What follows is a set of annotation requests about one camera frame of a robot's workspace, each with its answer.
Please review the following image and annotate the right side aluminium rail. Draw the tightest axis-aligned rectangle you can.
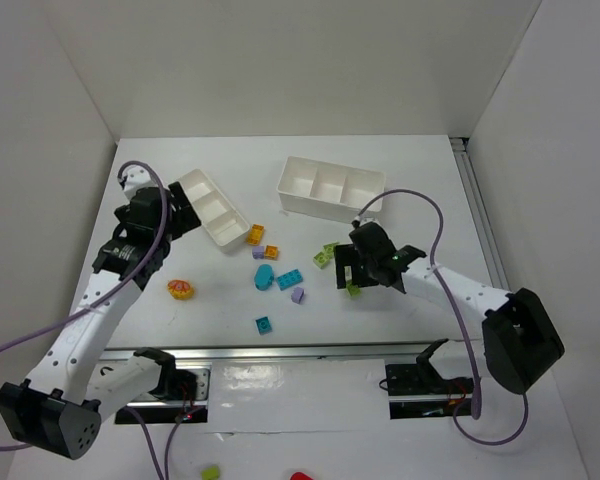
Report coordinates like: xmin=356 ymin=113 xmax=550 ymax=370
xmin=449 ymin=137 xmax=509 ymax=289

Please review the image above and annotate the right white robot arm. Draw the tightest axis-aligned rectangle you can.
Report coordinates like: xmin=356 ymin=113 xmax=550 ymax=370
xmin=334 ymin=222 xmax=565 ymax=395

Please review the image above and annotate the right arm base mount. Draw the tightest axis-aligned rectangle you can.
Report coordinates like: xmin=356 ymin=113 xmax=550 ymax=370
xmin=378 ymin=339 xmax=474 ymax=420

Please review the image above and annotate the yellow round flower lego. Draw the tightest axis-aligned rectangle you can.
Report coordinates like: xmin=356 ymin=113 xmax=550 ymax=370
xmin=167 ymin=279 xmax=195 ymax=300

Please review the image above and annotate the white divided tray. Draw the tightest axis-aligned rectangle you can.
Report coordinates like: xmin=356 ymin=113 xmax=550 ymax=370
xmin=178 ymin=169 xmax=250 ymax=253
xmin=277 ymin=156 xmax=386 ymax=224

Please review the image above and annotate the blue 2x4 lego brick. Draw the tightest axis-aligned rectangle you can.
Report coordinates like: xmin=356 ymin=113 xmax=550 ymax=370
xmin=276 ymin=269 xmax=303 ymax=291

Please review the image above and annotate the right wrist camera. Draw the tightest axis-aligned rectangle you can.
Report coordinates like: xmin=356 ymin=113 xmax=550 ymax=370
xmin=351 ymin=213 xmax=376 ymax=228

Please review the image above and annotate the turquoise 2x2 lego brick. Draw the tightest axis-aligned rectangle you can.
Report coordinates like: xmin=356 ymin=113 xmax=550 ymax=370
xmin=255 ymin=317 xmax=272 ymax=335

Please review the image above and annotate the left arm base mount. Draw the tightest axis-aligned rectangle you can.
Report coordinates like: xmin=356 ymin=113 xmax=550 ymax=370
xmin=126 ymin=367 xmax=211 ymax=425

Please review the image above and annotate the red object on front edge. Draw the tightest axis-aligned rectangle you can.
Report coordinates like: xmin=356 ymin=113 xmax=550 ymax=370
xmin=290 ymin=471 xmax=313 ymax=480

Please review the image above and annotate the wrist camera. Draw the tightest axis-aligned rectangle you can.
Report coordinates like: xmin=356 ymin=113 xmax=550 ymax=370
xmin=118 ymin=166 xmax=154 ymax=200
xmin=351 ymin=213 xmax=376 ymax=228

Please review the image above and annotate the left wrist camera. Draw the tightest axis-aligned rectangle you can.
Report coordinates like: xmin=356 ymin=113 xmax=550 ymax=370
xmin=118 ymin=166 xmax=154 ymax=200

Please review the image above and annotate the green 2x2 lego brick left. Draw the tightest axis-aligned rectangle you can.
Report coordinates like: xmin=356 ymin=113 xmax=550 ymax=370
xmin=313 ymin=251 xmax=332 ymax=269

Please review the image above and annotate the small purple lego brick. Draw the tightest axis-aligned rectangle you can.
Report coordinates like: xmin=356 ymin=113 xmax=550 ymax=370
xmin=252 ymin=246 xmax=265 ymax=259

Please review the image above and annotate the green 2x4 lego brick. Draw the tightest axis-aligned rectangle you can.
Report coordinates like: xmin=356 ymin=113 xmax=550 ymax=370
xmin=323 ymin=242 xmax=339 ymax=257
xmin=346 ymin=281 xmax=361 ymax=298

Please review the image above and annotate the right white divided tray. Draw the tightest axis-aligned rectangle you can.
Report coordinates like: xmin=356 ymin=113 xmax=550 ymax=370
xmin=277 ymin=156 xmax=386 ymax=224

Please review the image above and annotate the green lego on front edge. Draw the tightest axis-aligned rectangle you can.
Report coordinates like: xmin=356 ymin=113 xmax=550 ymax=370
xmin=200 ymin=465 xmax=221 ymax=480

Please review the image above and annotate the purple lego brick lower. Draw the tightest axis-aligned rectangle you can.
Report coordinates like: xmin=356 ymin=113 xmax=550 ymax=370
xmin=291 ymin=287 xmax=305 ymax=304

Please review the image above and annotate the turquoise round lego piece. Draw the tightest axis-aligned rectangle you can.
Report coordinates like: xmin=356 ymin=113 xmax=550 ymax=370
xmin=254 ymin=264 xmax=275 ymax=291

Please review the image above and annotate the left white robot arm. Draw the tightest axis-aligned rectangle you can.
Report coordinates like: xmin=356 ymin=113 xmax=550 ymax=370
xmin=0 ymin=182 xmax=201 ymax=460

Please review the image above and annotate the left white divided tray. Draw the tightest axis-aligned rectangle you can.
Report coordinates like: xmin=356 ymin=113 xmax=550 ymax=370
xmin=178 ymin=169 xmax=250 ymax=253

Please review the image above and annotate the aluminium rail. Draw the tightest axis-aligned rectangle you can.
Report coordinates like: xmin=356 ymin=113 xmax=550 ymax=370
xmin=99 ymin=337 xmax=449 ymax=362
xmin=449 ymin=137 xmax=509 ymax=289

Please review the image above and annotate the orange 2x2 lego brick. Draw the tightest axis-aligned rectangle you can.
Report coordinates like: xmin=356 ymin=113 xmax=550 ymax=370
xmin=264 ymin=245 xmax=279 ymax=260

